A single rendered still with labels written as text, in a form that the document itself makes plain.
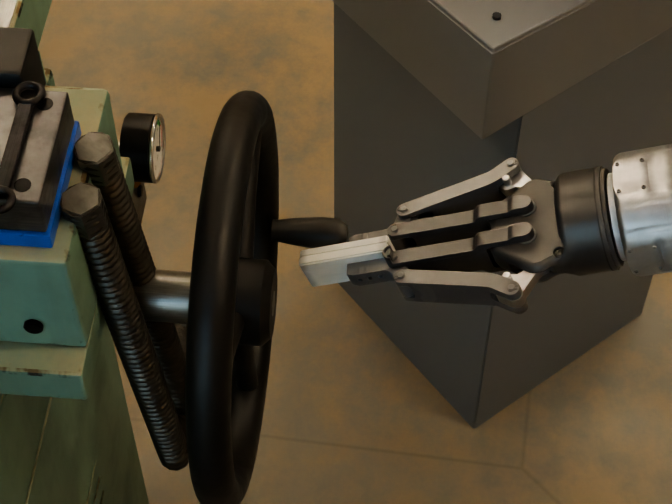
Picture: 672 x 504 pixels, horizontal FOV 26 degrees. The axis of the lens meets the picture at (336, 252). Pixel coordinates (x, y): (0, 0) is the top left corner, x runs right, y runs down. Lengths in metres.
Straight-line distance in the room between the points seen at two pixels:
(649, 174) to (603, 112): 0.52
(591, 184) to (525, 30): 0.32
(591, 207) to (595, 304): 0.86
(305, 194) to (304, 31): 0.33
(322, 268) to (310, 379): 0.84
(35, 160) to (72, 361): 0.14
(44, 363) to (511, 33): 0.57
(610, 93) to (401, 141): 0.26
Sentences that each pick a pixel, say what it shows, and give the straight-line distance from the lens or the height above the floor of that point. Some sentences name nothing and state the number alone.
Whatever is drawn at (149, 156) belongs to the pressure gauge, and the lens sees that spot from 1.27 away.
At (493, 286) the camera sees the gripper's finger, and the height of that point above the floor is 0.80.
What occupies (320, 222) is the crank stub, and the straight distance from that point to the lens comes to 1.10.
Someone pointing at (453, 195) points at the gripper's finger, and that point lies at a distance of 1.09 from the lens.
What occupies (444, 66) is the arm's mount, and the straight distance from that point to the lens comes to 1.37.
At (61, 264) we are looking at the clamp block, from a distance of 0.85.
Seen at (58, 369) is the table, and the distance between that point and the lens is 0.92.
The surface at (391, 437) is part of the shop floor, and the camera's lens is 1.88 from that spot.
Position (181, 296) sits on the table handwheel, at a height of 0.83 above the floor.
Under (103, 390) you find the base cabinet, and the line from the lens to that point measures 1.45.
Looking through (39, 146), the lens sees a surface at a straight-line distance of 0.86.
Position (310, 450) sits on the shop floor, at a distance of 1.87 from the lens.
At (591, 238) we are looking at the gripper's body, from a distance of 1.02.
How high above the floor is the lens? 1.63
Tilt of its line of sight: 53 degrees down
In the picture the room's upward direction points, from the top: straight up
